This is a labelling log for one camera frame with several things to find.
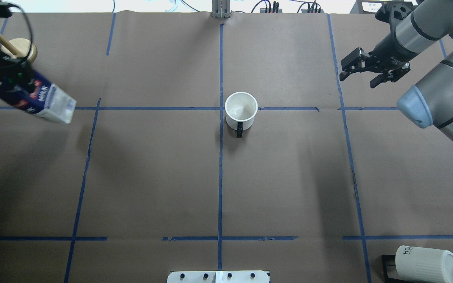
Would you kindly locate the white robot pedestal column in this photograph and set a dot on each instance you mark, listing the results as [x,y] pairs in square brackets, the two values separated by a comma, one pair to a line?
[229,276]

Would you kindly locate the white smiley face mug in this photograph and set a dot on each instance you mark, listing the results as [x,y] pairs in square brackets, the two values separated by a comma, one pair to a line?
[240,111]

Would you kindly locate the black box with label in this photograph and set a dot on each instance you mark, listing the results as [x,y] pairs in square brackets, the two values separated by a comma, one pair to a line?
[372,6]

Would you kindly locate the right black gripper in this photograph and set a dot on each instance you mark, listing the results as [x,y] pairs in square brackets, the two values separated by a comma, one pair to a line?
[388,49]

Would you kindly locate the aluminium frame post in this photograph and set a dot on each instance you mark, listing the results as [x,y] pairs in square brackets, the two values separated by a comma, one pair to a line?
[221,9]

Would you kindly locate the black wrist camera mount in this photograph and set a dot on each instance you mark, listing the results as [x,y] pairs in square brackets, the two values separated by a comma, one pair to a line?
[394,11]

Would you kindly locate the wooden mug tree stand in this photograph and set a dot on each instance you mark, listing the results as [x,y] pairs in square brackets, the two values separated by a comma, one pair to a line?
[18,48]

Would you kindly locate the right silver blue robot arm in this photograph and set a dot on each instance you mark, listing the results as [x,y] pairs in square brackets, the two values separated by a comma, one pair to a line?
[428,102]

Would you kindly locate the blue white milk carton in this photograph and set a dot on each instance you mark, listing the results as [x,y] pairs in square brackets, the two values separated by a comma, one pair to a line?
[46,101]

